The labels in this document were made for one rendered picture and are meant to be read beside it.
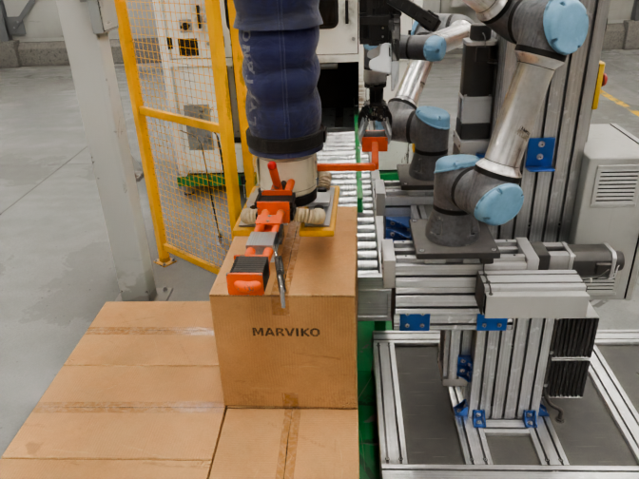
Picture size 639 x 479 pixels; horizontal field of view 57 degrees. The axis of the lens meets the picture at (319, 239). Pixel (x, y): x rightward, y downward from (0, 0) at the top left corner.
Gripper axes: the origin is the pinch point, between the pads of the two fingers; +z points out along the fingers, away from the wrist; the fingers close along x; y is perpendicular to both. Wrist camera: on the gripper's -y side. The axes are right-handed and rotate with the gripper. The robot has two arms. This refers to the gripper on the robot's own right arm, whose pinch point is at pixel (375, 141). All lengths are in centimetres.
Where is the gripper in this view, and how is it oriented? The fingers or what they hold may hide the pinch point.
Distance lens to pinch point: 202.4
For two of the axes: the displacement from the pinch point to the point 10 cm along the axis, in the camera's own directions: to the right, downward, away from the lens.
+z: 0.3, 8.9, 4.5
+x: 10.0, 0.0, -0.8
